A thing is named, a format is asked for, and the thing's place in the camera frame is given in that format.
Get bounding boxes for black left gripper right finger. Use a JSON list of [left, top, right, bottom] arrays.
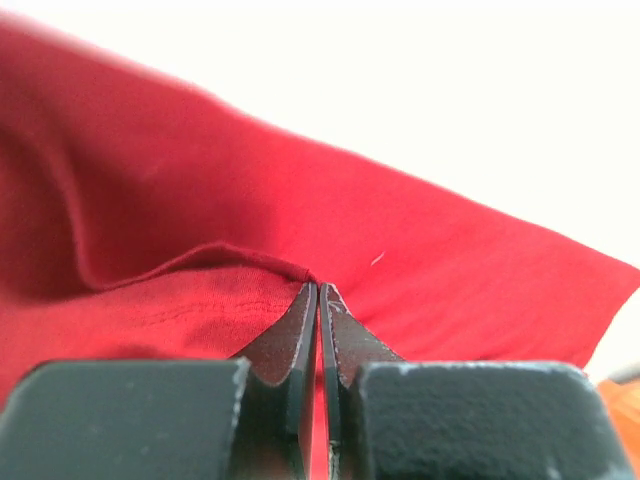
[[319, 283, 403, 479]]

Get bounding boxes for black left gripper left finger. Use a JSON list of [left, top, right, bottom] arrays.
[[232, 283, 318, 479]]

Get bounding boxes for red t-shirt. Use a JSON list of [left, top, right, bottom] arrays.
[[0, 12, 640, 406]]

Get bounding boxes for orange plastic laundry basket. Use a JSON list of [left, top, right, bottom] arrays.
[[585, 363, 640, 478]]

